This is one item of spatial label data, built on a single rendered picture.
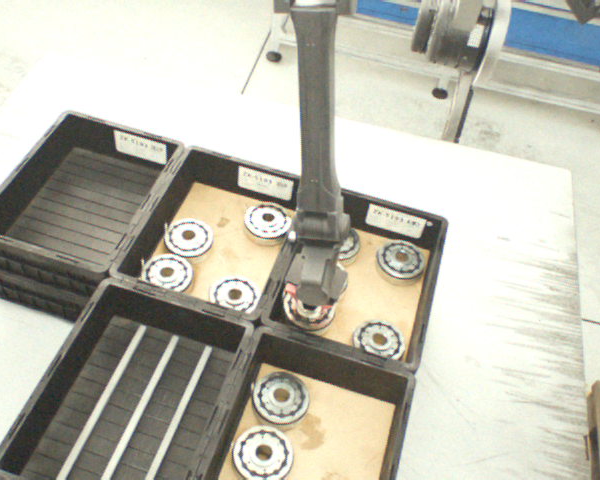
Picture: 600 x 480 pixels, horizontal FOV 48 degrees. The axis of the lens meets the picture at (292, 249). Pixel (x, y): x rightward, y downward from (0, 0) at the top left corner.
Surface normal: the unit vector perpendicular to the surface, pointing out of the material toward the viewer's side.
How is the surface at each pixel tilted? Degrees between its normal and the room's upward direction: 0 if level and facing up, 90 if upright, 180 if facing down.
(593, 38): 90
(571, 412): 0
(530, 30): 90
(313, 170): 75
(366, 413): 0
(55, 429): 0
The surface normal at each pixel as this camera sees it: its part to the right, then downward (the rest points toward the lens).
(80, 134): -0.29, 0.72
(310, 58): -0.24, 0.54
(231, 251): 0.10, -0.64
